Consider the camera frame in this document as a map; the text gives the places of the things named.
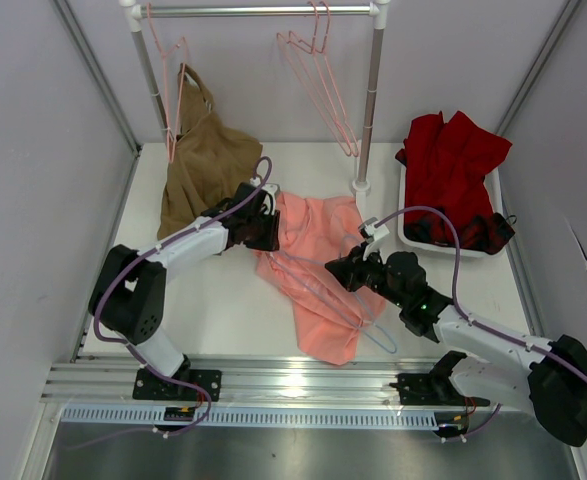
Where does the pink hanger right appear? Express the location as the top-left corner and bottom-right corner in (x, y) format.
(287, 1), (360, 157)

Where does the right black mount plate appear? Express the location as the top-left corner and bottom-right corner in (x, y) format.
(388, 373), (469, 407)

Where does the tan brown garment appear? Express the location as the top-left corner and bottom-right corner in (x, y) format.
(157, 64), (263, 240)

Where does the white slotted cable duct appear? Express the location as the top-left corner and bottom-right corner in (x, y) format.
(61, 405), (438, 431)

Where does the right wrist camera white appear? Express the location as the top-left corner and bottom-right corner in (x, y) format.
(358, 217), (390, 260)

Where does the white laundry basket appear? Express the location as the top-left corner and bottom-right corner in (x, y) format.
(397, 164), (504, 260)

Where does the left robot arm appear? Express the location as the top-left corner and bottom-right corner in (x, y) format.
(88, 180), (280, 400)

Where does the pink hanger middle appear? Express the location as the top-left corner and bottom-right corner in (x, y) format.
(276, 28), (355, 158)

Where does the left black mount plate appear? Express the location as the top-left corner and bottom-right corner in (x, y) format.
(132, 368), (223, 402)

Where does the pink skirt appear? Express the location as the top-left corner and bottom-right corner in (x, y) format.
(256, 192), (386, 365)

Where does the pink hanger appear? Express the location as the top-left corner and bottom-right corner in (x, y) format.
(276, 28), (355, 158)
(287, 1), (360, 157)
(146, 2), (189, 164)

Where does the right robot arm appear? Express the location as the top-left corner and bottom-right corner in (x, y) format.
(325, 245), (587, 447)

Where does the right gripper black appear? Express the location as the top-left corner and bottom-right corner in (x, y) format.
(325, 241), (407, 309)

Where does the metal clothes rack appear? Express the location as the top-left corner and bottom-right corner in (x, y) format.
(119, 0), (390, 216)

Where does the blue wire hanger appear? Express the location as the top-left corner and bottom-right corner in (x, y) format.
(256, 250), (398, 365)

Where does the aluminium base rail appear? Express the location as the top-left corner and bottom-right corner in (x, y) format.
(40, 355), (435, 410)

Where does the pink hanger far left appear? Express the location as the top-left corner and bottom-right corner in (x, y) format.
(146, 2), (189, 164)

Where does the red garment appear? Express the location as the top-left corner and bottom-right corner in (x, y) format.
(396, 111), (515, 255)

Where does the black mount plate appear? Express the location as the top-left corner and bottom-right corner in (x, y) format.
(132, 368), (223, 402)
(388, 373), (469, 407)

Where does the purple cable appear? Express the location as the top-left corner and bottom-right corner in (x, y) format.
(375, 205), (587, 444)
(94, 155), (273, 441)

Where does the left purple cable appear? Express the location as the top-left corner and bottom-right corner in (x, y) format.
(94, 155), (273, 441)

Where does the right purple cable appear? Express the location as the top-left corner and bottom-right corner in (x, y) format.
(375, 205), (587, 444)

